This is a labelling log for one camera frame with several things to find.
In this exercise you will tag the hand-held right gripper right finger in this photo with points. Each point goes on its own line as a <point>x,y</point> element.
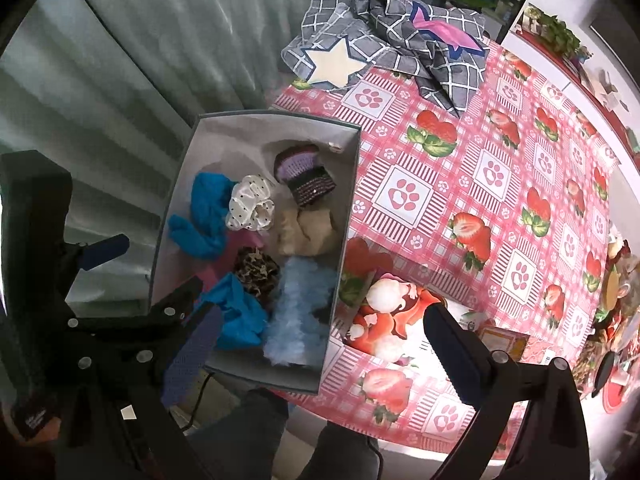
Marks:
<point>450,345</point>

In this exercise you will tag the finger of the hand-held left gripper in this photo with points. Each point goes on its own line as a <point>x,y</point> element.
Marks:
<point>107,250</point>
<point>165,312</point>

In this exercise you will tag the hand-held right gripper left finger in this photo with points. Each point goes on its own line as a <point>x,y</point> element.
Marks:
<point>192,355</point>

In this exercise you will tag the blue cloth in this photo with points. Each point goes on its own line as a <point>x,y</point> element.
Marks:
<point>205,215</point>
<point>240,315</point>

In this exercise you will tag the pink towel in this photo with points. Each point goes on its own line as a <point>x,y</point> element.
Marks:
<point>240,247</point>

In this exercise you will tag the leopard print scrunchie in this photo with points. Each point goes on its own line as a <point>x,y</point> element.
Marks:
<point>257,270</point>

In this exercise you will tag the light blue fluffy scrunchie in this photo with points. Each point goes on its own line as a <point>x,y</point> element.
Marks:
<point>300,310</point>

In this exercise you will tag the white polka dot scrunchie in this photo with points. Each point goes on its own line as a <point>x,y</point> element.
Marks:
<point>250,202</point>

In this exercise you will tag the beige fluffy scrunchie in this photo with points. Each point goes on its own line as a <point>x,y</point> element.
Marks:
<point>307,232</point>

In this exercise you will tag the grey storage box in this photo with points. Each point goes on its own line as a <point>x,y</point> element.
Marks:
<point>240,145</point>

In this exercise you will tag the dark knitted band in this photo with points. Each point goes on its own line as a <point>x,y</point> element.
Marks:
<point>312,187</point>

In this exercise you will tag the purple knitted band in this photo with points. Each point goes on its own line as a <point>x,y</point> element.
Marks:
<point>295,162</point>

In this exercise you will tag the white and orange printed packet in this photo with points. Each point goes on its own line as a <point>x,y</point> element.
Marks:
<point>390,310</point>

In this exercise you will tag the person's right leg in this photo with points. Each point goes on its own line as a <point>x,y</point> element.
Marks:
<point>340,455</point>

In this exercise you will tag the heap of snack packets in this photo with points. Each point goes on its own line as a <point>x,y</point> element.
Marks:
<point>615,300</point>

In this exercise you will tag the red round mat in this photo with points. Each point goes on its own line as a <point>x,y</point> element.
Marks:
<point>622,390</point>

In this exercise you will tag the pink strawberry print tablecloth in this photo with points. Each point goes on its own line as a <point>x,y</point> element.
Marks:
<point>450,135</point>

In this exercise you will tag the small white packet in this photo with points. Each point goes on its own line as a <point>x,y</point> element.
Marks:
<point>335,148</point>

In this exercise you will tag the grey checked cloth with star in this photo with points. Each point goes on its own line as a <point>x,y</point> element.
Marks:
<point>400,35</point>

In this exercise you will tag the green potted plant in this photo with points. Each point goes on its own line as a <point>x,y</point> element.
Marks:
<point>555,27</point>

